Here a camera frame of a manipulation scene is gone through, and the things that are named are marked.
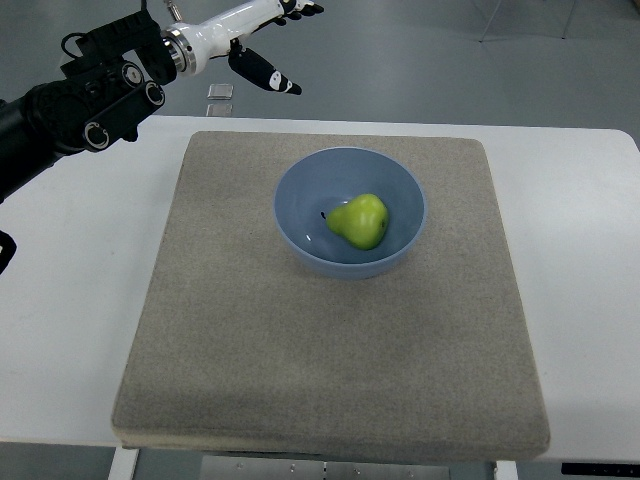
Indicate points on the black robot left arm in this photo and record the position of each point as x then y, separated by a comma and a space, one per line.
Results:
112, 84

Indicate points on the white table frame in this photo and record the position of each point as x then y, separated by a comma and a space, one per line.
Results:
147, 464

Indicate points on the metal stand legs background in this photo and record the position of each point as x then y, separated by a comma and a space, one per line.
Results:
549, 19

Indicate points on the lower floor plate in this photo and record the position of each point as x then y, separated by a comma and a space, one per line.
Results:
219, 110

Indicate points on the green pear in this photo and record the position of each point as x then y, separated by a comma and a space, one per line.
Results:
362, 221

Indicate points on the blue bowl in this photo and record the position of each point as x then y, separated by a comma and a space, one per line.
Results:
325, 179

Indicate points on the grey felt mat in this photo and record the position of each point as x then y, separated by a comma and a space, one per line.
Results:
241, 348

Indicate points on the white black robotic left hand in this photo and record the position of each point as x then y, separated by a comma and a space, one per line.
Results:
223, 36

